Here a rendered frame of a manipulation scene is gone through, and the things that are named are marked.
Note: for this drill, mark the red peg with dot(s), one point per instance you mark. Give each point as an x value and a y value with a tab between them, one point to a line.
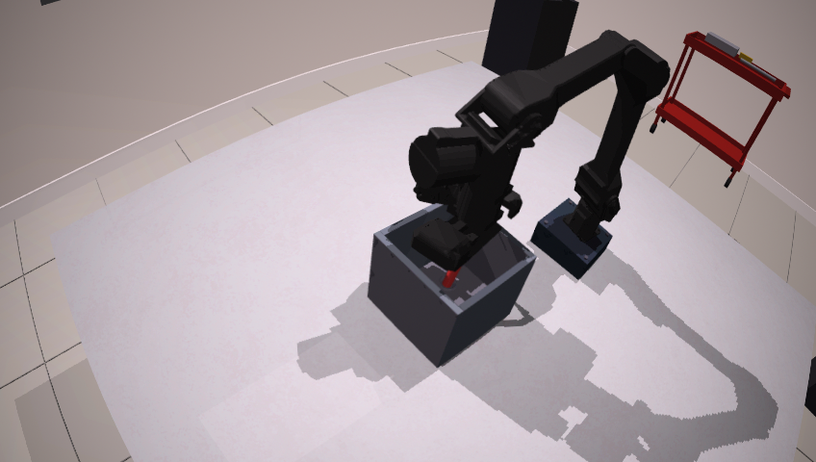
450	278

